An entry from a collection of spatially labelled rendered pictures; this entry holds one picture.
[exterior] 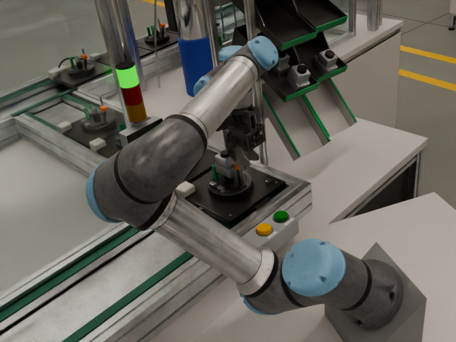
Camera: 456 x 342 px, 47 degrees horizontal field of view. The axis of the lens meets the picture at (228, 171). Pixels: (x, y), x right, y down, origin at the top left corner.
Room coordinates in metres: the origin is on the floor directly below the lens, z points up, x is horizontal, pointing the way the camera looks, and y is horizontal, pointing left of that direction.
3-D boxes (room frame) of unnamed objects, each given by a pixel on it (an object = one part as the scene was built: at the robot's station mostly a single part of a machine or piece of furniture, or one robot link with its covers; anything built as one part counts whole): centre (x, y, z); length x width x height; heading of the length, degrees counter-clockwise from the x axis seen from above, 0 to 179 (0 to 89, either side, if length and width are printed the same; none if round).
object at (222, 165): (1.33, 0.01, 1.06); 0.08 x 0.04 x 0.07; 40
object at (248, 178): (1.33, 0.00, 0.98); 0.14 x 0.14 x 0.02
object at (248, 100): (1.26, -0.06, 1.29); 0.08 x 0.08 x 0.05
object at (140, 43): (2.84, 0.28, 1.01); 0.24 x 0.24 x 0.13; 40
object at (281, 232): (1.11, -0.07, 0.93); 0.21 x 0.07 x 0.06; 130
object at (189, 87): (2.33, 0.06, 1.00); 0.16 x 0.16 x 0.27
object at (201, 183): (1.33, 0.00, 0.96); 0.24 x 0.24 x 0.02; 40
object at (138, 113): (1.29, 0.22, 1.29); 0.05 x 0.05 x 0.05
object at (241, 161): (1.25, -0.05, 1.11); 0.06 x 0.03 x 0.09; 40
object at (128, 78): (1.29, 0.22, 1.39); 0.05 x 0.05 x 0.05
